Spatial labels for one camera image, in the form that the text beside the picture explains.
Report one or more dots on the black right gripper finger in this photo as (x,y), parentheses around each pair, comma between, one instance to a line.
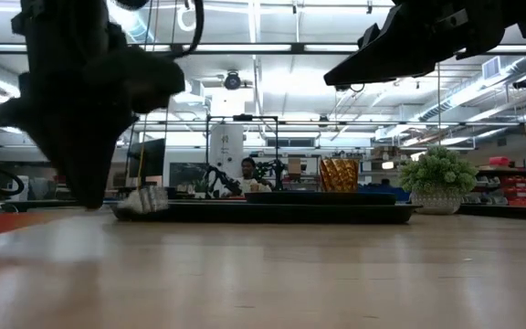
(391,55)
(369,34)

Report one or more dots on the small red box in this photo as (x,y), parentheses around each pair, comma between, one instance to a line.
(499,161)

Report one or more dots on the dark wall poster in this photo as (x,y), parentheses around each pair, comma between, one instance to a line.
(185,173)

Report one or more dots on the person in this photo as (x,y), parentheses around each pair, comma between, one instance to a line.
(247,185)

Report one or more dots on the black monitor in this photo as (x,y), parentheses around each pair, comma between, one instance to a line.
(151,157)

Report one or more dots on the black aluminium table frame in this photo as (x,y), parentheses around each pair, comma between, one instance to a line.
(509,212)

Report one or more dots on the cardboard box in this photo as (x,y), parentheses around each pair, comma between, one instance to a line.
(295,166)

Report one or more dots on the black background robot arm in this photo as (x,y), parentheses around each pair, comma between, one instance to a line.
(276,171)
(222,180)

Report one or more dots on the black rectangular tray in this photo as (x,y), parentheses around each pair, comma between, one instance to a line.
(267,214)

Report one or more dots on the black background station frame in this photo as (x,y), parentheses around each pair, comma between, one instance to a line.
(242,117)

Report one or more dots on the black overhead light bar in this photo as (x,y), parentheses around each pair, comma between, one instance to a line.
(297,47)

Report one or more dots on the white cylindrical column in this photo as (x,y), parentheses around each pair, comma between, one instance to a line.
(226,146)

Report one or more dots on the green potted plant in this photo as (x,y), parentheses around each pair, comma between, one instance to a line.
(436,173)

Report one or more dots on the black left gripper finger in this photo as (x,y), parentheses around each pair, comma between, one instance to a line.
(69,160)
(101,155)

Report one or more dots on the white container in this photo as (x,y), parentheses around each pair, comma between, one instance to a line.
(20,188)

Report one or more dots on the amber ribbed glass cup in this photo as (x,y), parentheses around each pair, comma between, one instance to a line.
(339,176)

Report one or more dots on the round ceiling camera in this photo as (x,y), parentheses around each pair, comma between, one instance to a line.
(232,81)

